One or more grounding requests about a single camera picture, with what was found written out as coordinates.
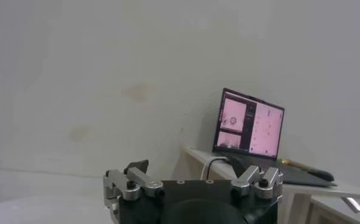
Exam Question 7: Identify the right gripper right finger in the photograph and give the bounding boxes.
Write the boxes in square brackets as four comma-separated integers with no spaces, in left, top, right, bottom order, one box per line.
[230,165,284,200]

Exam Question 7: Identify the white side table with label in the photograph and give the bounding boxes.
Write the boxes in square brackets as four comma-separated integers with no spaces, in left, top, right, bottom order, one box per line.
[179,145,360,224]

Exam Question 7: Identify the gold and black handled tool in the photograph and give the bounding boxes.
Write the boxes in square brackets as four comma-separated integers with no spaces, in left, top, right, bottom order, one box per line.
[281,158,336,183]

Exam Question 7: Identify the white laptop charger cable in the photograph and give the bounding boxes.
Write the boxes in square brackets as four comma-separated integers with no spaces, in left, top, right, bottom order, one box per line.
[200,155,230,181]

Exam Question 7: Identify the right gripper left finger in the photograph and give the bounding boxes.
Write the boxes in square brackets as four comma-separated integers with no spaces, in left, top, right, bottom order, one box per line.
[102,159,165,211]

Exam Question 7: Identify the large white round plate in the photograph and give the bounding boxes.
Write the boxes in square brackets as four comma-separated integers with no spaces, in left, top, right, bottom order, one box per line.
[0,194,115,224]

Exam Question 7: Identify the black open laptop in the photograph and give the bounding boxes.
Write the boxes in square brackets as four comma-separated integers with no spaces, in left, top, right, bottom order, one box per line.
[212,87,338,188]

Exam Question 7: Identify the small silver metal piece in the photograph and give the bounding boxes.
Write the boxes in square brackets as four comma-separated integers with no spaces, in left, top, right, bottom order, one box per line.
[341,197,360,214]

